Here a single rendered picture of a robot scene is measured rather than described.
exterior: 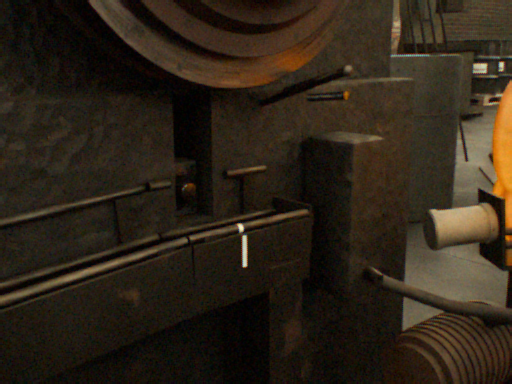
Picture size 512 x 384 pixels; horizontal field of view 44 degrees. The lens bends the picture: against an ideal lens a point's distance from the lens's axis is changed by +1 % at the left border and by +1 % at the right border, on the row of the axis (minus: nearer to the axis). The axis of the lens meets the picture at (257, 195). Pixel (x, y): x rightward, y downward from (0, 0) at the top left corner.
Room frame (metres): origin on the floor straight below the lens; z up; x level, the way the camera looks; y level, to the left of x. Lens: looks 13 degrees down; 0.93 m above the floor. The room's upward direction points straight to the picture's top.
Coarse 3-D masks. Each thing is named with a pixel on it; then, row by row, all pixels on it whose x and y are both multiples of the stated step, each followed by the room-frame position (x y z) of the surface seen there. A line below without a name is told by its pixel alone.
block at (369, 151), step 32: (320, 160) 0.91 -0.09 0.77; (352, 160) 0.87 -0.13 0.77; (384, 160) 0.91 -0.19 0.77; (320, 192) 0.91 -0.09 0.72; (352, 192) 0.87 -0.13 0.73; (320, 224) 0.91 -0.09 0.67; (352, 224) 0.87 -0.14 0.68; (320, 256) 0.91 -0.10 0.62; (352, 256) 0.87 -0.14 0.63; (320, 288) 0.91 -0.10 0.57; (352, 288) 0.87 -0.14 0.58
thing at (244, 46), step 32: (160, 0) 0.65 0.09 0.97; (192, 0) 0.66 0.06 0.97; (224, 0) 0.68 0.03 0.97; (256, 0) 0.71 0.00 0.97; (288, 0) 0.74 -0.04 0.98; (320, 0) 0.77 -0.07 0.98; (192, 32) 0.68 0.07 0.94; (224, 32) 0.71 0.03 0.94; (256, 32) 0.73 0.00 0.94; (288, 32) 0.77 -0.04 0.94
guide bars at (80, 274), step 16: (256, 224) 0.76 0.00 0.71; (272, 224) 0.78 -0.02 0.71; (176, 240) 0.68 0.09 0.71; (192, 240) 0.69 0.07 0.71; (208, 240) 0.71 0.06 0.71; (128, 256) 0.64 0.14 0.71; (144, 256) 0.65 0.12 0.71; (80, 272) 0.61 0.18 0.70; (96, 272) 0.62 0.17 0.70; (32, 288) 0.58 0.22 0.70; (48, 288) 0.58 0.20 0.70; (0, 304) 0.55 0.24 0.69
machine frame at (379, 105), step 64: (0, 0) 0.72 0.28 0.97; (384, 0) 1.15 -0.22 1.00; (0, 64) 0.72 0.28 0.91; (64, 64) 0.76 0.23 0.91; (320, 64) 1.05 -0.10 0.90; (384, 64) 1.16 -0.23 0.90; (0, 128) 0.66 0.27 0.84; (64, 128) 0.70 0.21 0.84; (128, 128) 0.75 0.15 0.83; (192, 128) 0.87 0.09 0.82; (256, 128) 0.89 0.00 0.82; (320, 128) 0.97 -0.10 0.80; (384, 128) 1.07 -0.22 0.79; (0, 192) 0.65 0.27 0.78; (64, 192) 0.70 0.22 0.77; (256, 192) 0.89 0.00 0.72; (384, 192) 1.08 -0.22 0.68; (0, 256) 0.65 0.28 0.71; (64, 256) 0.70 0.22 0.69; (384, 256) 1.08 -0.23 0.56; (192, 320) 0.81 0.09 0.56; (320, 320) 0.98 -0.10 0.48; (384, 320) 1.09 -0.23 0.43
